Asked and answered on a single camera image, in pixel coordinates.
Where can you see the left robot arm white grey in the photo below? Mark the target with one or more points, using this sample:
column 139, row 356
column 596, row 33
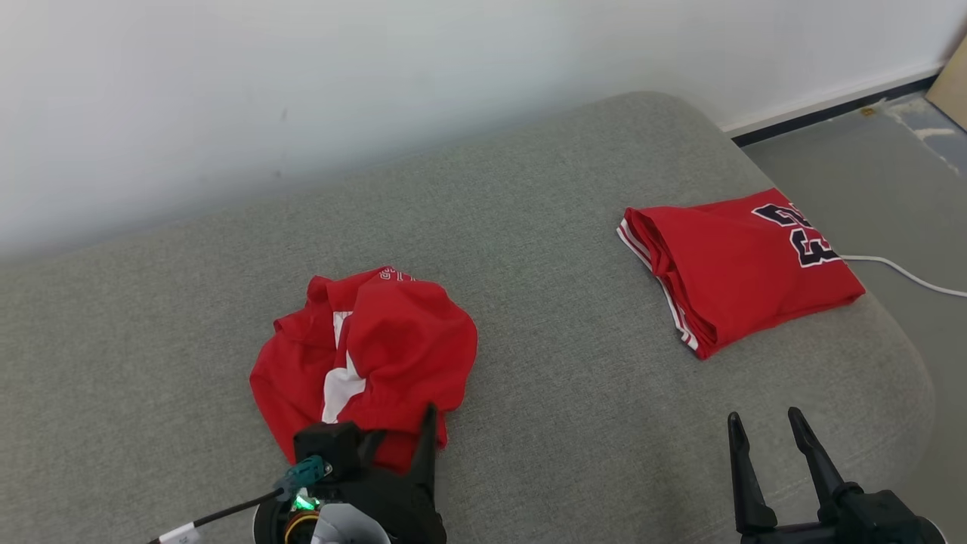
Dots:
column 347, row 526

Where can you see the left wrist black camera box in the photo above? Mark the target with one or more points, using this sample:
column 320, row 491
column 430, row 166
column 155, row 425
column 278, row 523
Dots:
column 329, row 442

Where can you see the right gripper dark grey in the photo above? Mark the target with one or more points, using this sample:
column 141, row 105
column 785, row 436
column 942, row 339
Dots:
column 793, row 535

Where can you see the light brown board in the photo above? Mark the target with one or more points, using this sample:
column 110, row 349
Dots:
column 953, row 91

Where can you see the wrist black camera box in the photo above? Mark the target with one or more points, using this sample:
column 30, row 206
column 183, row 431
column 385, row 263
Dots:
column 880, row 517
column 329, row 442

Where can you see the red basketball jersey white sleeves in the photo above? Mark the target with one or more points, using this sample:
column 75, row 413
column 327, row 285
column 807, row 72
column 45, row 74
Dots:
column 740, row 272

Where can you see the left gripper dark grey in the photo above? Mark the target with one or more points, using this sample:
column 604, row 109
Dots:
column 408, row 514

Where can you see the black skirting strip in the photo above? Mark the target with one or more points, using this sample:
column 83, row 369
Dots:
column 816, row 115

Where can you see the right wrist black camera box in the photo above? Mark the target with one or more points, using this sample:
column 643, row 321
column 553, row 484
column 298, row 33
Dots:
column 880, row 517

